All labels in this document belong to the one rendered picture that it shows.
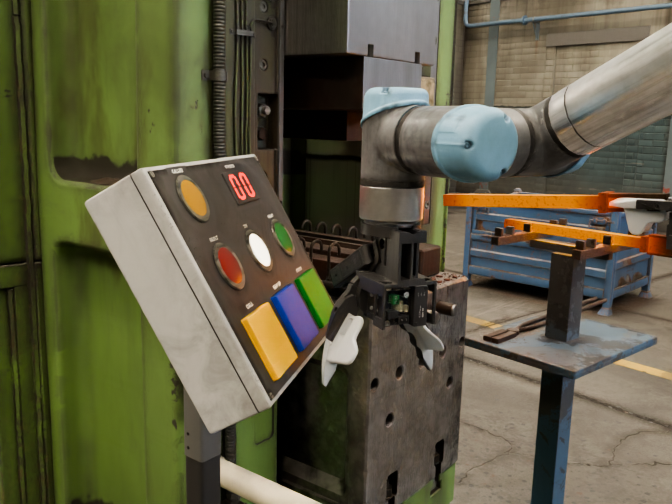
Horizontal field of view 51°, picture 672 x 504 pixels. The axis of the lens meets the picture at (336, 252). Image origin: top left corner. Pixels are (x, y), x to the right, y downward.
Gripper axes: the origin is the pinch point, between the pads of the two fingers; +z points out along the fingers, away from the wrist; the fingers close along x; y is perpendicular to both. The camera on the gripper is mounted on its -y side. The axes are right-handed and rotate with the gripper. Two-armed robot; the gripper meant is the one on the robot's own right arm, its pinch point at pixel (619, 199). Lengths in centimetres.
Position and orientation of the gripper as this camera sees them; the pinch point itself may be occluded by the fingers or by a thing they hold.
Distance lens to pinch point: 127.4
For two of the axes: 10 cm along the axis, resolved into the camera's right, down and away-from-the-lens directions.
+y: 0.0, 9.9, 1.7
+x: 6.2, -1.3, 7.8
